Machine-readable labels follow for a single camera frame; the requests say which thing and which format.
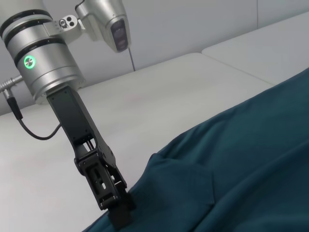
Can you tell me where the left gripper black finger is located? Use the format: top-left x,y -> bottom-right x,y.
73,150 -> 135,230

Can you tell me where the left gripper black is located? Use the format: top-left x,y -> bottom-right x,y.
46,86 -> 128,189

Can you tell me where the teal blue printed t-shirt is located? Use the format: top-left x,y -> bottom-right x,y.
82,67 -> 309,232

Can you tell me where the left arm cable with connector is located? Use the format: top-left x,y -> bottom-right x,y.
0,74 -> 64,141

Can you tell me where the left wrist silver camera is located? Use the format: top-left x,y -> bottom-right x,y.
55,0 -> 133,54

